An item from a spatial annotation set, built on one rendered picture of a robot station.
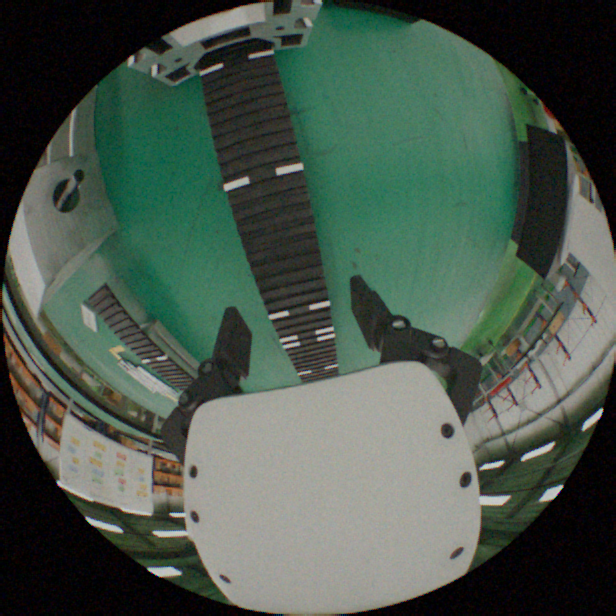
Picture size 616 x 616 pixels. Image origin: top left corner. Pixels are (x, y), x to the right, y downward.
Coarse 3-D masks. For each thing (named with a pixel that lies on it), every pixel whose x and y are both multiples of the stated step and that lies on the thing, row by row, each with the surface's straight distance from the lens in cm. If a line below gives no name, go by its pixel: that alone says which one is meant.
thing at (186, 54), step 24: (288, 0) 15; (312, 0) 15; (192, 24) 18; (216, 24) 16; (240, 24) 15; (264, 24) 15; (288, 24) 16; (144, 48) 14; (168, 48) 15; (192, 48) 16; (216, 48) 16; (288, 48) 18; (144, 72) 16; (168, 72) 17; (192, 72) 18
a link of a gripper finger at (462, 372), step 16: (448, 352) 10; (464, 352) 10; (432, 368) 10; (448, 368) 10; (464, 368) 10; (480, 368) 10; (448, 384) 10; (464, 384) 9; (464, 400) 9; (464, 416) 9
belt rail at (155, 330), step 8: (144, 328) 26; (152, 328) 25; (160, 328) 24; (152, 336) 23; (160, 336) 25; (168, 336) 25; (160, 344) 24; (168, 344) 26; (176, 344) 26; (168, 352) 25; (176, 352) 27; (184, 352) 27; (176, 360) 26; (184, 360) 28; (192, 360) 28; (184, 368) 26; (192, 368) 29
